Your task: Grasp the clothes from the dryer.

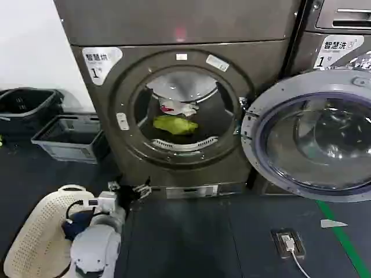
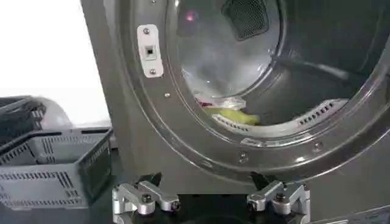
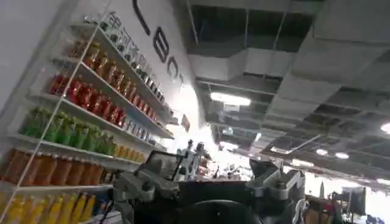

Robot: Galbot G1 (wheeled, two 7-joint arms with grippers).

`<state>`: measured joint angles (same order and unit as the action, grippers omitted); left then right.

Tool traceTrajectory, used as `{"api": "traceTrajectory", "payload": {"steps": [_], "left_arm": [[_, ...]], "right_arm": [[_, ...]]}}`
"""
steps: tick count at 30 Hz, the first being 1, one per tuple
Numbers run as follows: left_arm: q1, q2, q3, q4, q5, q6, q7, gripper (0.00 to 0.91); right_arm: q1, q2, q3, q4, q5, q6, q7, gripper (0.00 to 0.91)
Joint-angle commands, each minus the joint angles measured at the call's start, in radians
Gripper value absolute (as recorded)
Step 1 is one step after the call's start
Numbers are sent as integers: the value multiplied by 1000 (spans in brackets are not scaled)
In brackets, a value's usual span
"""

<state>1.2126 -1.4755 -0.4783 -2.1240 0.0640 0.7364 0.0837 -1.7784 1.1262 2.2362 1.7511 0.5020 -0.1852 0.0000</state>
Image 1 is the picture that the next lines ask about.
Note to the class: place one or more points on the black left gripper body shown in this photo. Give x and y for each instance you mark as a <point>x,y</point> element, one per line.
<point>126,196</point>

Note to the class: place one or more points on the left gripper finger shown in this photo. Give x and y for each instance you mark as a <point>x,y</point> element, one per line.
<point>113,185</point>
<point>142,191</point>

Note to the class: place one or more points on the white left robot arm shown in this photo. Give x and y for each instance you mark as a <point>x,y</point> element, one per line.
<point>95,246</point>

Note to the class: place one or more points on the dark blue garment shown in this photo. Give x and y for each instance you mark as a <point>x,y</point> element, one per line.
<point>78,224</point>

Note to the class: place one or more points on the green garment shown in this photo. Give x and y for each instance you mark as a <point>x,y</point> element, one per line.
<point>176,125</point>

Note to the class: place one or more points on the white perforated laundry basket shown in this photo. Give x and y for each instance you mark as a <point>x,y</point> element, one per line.
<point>37,226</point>

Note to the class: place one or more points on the white garment with red print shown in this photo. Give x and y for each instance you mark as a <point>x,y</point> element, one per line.
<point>185,107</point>

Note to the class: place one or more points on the yellow-green item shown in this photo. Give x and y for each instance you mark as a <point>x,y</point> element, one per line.
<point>1,140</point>

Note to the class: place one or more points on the black plastic basket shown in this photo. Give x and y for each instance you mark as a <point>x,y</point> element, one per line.
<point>26,100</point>

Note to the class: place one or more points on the floor power socket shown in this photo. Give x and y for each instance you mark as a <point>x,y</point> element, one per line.
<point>288,241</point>

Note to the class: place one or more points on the grey front-loading dryer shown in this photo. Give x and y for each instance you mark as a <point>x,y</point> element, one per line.
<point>179,20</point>

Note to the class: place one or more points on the round glass dryer door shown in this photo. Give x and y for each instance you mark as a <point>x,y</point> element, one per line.
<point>316,130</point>

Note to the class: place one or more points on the white paper scrap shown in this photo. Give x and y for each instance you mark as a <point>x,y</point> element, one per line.
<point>331,223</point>

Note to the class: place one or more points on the green floor tape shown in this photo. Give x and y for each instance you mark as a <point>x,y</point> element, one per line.
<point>339,231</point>

